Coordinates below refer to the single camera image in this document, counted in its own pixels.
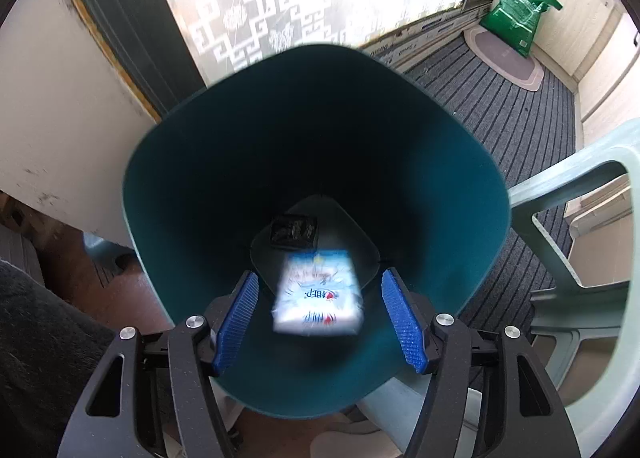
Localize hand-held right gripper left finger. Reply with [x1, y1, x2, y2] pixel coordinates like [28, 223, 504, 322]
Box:
[57, 269, 261, 458]

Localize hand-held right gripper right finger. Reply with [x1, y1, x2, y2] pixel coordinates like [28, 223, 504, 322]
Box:
[381, 267, 582, 458]

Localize teal plastic trash bin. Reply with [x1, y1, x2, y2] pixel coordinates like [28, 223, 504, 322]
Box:
[121, 42, 513, 421]

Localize black crumpled wrapper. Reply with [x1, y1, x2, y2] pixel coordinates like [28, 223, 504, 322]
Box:
[270, 214, 320, 251]

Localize pale plastic chair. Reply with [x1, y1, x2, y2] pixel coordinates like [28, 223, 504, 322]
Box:
[350, 118, 640, 458]

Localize dark cloth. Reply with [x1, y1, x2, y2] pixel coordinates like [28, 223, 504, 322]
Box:
[0, 258, 166, 458]

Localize striped grey floor runner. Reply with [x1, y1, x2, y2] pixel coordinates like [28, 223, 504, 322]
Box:
[370, 31, 581, 354]

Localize oval grey door mat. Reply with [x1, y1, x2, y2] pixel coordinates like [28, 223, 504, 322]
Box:
[464, 26, 545, 92]

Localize white kitchen cabinets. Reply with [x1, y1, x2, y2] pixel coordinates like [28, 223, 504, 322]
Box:
[575, 13, 640, 149]

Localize green rice bag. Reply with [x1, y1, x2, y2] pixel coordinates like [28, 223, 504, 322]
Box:
[480, 0, 565, 58]

